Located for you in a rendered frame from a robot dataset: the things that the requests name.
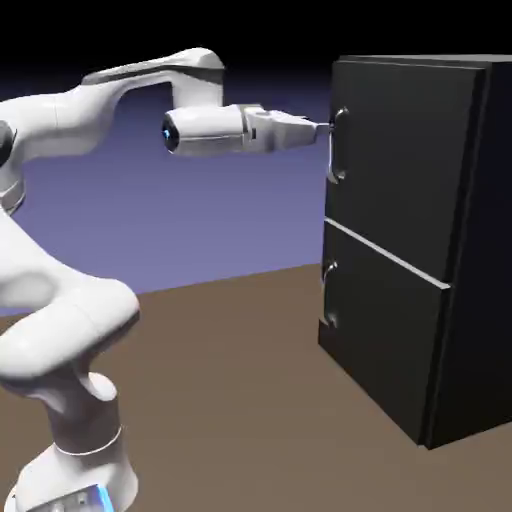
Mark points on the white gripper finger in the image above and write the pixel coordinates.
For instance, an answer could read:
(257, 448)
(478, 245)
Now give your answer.
(323, 127)

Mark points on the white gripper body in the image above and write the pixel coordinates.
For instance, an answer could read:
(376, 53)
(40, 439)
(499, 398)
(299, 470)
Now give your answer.
(292, 134)

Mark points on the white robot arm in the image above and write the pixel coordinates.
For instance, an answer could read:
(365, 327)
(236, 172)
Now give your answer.
(80, 120)

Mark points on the tall black cabinet door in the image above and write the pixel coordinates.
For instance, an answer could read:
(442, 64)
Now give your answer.
(404, 168)

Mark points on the black cabinet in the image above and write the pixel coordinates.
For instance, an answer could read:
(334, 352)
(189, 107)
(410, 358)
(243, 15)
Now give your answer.
(480, 240)

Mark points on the short black cabinet door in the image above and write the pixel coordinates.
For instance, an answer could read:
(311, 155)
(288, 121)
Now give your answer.
(376, 332)

